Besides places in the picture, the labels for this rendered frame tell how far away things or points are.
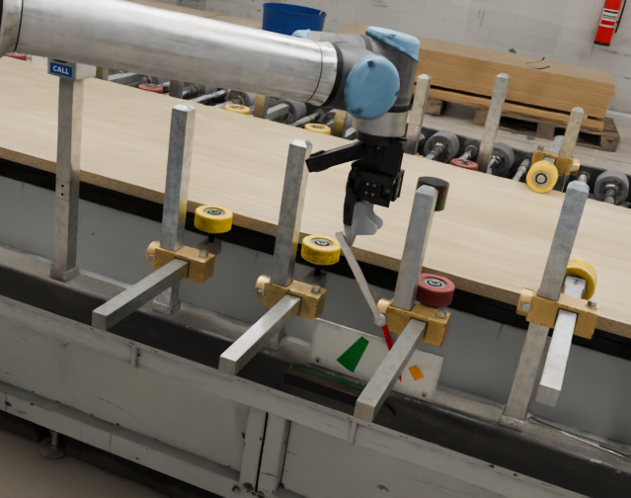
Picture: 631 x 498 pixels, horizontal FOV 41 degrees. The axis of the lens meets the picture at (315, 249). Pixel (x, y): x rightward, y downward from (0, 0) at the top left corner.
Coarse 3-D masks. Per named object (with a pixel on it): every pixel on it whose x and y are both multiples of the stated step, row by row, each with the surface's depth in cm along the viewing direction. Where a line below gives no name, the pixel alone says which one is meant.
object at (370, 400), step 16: (416, 320) 155; (400, 336) 149; (416, 336) 150; (400, 352) 143; (384, 368) 138; (400, 368) 140; (368, 384) 132; (384, 384) 133; (368, 400) 128; (384, 400) 133; (368, 416) 127
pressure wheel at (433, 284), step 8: (424, 280) 162; (432, 280) 161; (440, 280) 163; (448, 280) 164; (424, 288) 159; (432, 288) 159; (440, 288) 159; (448, 288) 160; (416, 296) 160; (424, 296) 159; (432, 296) 158; (440, 296) 158; (448, 296) 159; (432, 304) 159; (440, 304) 159; (448, 304) 161
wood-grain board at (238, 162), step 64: (0, 64) 276; (0, 128) 212; (128, 128) 229; (256, 128) 249; (128, 192) 190; (192, 192) 190; (256, 192) 197; (320, 192) 204; (448, 192) 219; (512, 192) 228; (384, 256) 172; (448, 256) 177; (512, 256) 183; (576, 256) 189
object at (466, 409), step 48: (0, 288) 189; (48, 288) 184; (96, 288) 183; (144, 336) 178; (192, 336) 174; (240, 336) 173; (288, 384) 169; (432, 432) 160; (480, 432) 157; (528, 432) 156; (576, 480) 153; (624, 480) 149
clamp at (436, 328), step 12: (384, 300) 159; (396, 312) 157; (408, 312) 156; (420, 312) 157; (432, 312) 157; (396, 324) 158; (432, 324) 155; (444, 324) 154; (432, 336) 156; (444, 336) 158
